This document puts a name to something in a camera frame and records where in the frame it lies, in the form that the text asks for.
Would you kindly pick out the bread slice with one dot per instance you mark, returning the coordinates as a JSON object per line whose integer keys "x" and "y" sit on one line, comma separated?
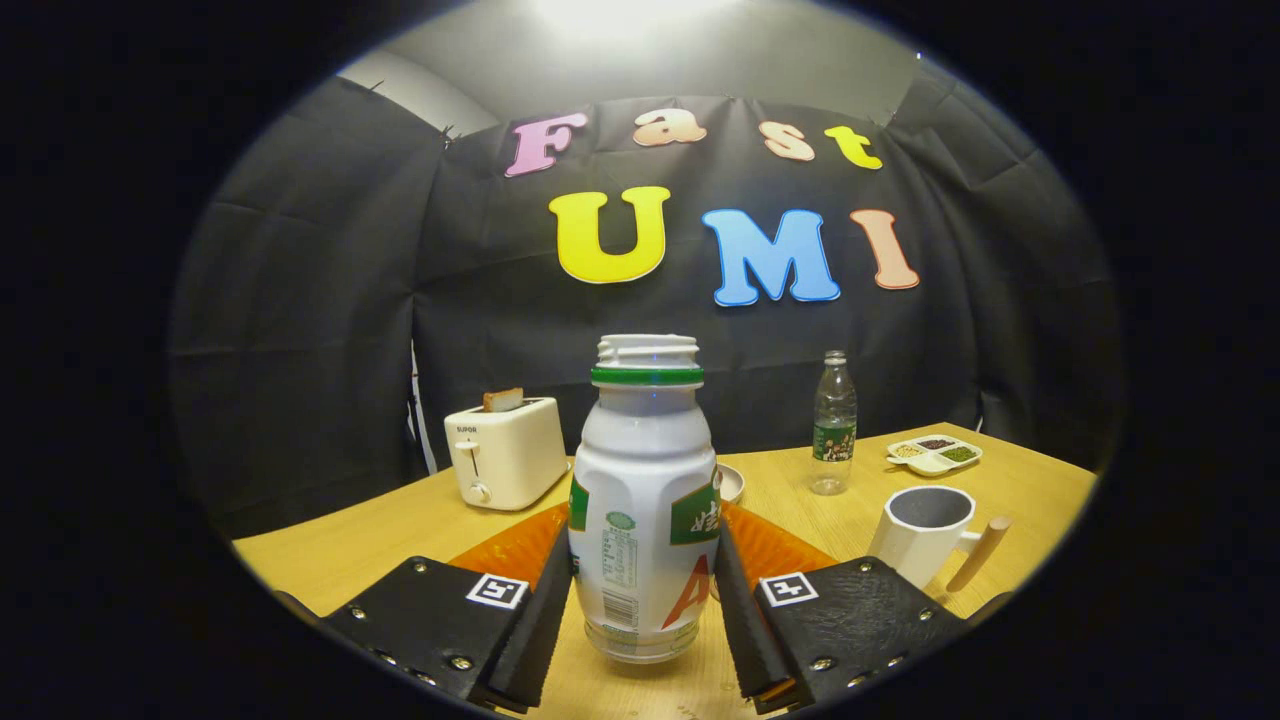
{"x": 503, "y": 400}

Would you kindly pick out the wooden table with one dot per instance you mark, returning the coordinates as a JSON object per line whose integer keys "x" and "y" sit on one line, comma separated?
{"x": 400, "y": 530}

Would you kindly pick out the ceiling light panel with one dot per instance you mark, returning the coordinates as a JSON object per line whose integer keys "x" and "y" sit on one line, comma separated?
{"x": 630, "y": 12}

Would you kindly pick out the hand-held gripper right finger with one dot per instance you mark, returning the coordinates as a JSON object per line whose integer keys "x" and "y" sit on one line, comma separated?
{"x": 745, "y": 630}

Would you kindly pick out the cream white toaster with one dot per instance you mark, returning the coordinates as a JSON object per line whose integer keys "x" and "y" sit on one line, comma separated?
{"x": 510, "y": 455}

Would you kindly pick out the black backdrop cloth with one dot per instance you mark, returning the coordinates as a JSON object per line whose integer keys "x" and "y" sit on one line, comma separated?
{"x": 300, "y": 300}

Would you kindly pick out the white divided tray with beans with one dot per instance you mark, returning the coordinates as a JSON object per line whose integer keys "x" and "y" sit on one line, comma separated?
{"x": 930, "y": 460}

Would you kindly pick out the clear plastic water bottle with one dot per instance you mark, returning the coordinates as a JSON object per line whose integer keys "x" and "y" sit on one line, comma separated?
{"x": 834, "y": 420}

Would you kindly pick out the small white plate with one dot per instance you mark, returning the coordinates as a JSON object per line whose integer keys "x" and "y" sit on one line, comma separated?
{"x": 732, "y": 485}

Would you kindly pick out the white juice bottle green label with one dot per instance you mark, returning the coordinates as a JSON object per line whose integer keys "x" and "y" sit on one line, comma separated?
{"x": 640, "y": 470}

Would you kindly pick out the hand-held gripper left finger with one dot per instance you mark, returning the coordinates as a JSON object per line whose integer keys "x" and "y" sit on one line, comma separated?
{"x": 535, "y": 640}

